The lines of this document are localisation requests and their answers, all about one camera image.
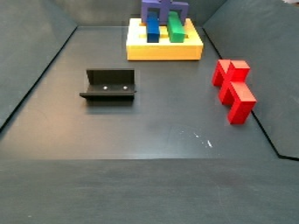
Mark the purple comb-shaped block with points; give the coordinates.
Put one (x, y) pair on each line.
(165, 6)

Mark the black angled fixture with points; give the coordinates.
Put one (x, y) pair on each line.
(111, 83)

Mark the yellow slotted board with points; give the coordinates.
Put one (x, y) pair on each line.
(165, 50)

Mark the red comb-shaped block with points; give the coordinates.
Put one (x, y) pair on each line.
(230, 77)

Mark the green long block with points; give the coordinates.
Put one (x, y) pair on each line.
(175, 28)

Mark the blue long block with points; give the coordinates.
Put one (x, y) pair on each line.
(153, 27)

